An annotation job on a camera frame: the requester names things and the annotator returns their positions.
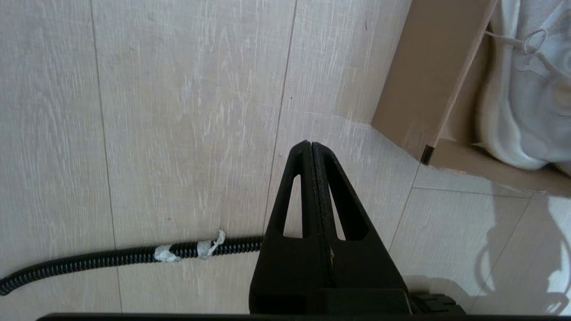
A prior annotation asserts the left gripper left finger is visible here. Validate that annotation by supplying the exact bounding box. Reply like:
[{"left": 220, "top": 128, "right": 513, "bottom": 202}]
[{"left": 249, "top": 140, "right": 334, "bottom": 313}]

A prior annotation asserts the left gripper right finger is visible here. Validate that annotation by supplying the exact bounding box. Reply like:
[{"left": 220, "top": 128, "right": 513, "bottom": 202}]
[{"left": 313, "top": 142, "right": 410, "bottom": 291}]

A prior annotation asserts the cardboard shoe box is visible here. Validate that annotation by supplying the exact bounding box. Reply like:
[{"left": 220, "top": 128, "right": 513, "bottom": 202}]
[{"left": 372, "top": 0, "right": 571, "bottom": 198}]

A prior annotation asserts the white lace-up sneaker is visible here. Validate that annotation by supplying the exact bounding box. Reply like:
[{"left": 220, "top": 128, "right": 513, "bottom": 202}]
[{"left": 475, "top": 0, "right": 571, "bottom": 171}]

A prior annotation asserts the black ribbed robot wheel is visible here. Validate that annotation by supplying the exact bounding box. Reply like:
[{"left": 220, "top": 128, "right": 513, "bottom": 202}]
[{"left": 410, "top": 292, "right": 465, "bottom": 315}]

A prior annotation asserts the long black corrugated conduit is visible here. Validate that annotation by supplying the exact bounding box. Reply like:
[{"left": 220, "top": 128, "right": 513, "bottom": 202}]
[{"left": 0, "top": 230, "right": 265, "bottom": 296}]

